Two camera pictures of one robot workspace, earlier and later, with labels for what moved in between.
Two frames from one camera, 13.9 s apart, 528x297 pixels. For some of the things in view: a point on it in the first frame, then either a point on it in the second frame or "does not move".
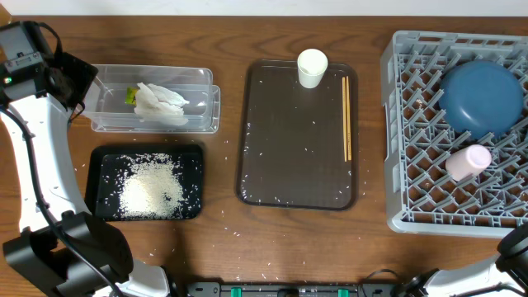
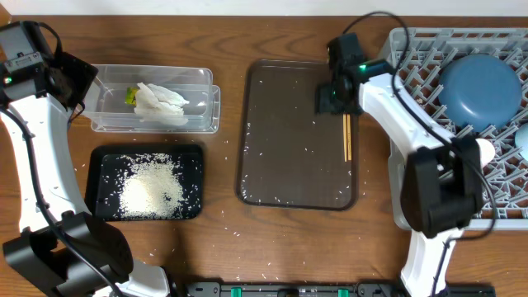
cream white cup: (312, 63) to (487, 151)
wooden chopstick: (343, 79) does not move
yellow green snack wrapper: (131, 96) does not move
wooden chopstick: (349, 135) does not move
